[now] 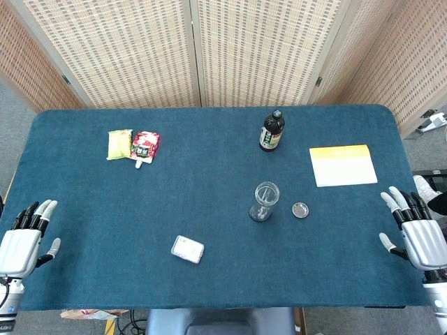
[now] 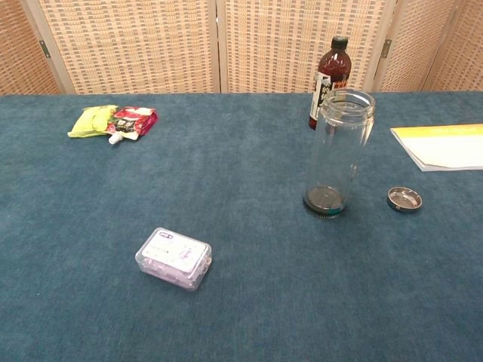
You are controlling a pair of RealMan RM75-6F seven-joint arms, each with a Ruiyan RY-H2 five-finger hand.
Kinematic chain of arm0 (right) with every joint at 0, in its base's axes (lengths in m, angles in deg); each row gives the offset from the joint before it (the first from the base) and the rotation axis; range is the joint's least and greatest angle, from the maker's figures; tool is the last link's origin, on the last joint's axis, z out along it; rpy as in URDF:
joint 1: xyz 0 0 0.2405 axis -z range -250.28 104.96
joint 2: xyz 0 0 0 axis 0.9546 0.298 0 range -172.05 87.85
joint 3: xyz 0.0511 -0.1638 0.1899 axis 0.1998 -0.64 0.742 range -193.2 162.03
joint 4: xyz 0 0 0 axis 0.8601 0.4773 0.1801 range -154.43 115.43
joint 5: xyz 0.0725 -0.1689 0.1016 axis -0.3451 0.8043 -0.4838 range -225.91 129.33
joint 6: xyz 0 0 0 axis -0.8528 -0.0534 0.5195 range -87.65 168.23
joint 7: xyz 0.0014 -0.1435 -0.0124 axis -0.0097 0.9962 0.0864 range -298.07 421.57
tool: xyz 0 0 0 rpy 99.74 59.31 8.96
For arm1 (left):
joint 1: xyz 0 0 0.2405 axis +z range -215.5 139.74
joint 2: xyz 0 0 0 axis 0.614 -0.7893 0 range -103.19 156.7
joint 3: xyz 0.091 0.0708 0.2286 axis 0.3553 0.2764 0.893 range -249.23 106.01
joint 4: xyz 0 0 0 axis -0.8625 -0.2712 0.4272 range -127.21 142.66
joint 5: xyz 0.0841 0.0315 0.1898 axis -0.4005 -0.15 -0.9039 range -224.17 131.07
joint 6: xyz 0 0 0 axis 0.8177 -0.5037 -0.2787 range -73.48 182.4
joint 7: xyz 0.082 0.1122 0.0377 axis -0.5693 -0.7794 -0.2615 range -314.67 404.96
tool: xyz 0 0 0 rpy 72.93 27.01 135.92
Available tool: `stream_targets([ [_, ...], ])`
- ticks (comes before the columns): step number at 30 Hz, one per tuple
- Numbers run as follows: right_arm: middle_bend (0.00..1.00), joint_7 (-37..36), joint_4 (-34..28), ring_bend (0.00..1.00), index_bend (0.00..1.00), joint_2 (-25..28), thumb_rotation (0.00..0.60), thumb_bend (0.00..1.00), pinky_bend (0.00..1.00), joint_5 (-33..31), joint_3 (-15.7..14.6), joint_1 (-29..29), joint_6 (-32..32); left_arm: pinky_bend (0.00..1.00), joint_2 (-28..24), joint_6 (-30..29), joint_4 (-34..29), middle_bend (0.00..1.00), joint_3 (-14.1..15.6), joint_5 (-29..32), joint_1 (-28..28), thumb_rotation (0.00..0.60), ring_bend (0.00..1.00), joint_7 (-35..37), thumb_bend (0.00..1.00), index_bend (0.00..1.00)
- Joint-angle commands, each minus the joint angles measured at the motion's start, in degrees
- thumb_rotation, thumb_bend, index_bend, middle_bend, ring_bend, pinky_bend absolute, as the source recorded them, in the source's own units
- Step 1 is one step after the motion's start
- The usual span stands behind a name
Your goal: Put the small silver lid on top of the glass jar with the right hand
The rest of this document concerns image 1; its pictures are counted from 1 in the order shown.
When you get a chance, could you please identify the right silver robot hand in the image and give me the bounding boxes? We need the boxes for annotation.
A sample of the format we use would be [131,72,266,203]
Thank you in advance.
[379,186,447,271]

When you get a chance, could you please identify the black foot pedal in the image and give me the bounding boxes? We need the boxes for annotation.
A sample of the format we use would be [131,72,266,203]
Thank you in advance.
[411,169,447,192]

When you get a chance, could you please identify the white device on floor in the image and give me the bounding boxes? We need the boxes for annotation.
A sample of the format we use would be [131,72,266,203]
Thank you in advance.
[417,112,447,133]

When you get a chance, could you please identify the clear glass jar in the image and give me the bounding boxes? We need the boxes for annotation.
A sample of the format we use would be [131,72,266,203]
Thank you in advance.
[249,181,281,223]

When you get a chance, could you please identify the white plastic box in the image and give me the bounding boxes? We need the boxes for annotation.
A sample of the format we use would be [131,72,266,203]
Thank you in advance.
[170,234,205,265]

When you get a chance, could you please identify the black trouser leg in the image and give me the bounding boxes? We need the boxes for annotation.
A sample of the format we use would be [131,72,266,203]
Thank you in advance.
[428,190,447,221]

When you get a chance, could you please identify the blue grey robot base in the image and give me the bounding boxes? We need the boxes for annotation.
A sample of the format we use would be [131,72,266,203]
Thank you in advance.
[145,307,296,335]

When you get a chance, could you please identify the yellow and white notepad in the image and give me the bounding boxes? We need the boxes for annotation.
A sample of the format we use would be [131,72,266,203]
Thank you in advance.
[309,144,379,188]

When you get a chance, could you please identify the black floor cables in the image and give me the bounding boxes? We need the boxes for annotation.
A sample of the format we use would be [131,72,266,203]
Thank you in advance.
[117,309,148,335]

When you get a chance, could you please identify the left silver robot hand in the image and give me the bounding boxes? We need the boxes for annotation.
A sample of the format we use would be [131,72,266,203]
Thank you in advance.
[0,200,61,279]

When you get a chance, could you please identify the dark bottle green label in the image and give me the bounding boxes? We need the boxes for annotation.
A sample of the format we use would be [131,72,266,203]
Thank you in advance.
[258,109,286,153]

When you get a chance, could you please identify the blue table cloth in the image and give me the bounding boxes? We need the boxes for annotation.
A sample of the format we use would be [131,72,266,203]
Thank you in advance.
[0,103,447,311]

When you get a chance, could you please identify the brown paper bag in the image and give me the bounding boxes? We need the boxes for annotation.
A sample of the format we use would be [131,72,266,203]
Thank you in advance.
[59,308,129,321]

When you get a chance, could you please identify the green snack packet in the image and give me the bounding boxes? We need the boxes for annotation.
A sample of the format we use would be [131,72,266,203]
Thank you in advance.
[106,128,134,161]

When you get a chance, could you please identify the red spouted drink pouch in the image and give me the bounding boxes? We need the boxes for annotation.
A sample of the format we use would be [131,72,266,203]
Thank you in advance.
[129,131,162,170]

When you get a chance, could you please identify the pale woven screen panel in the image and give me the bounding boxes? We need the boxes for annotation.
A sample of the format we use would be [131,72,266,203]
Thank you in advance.
[10,0,202,109]
[309,0,402,105]
[190,0,350,107]

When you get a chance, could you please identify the small round metal lid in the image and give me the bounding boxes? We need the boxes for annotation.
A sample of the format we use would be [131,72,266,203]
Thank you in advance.
[292,202,310,219]

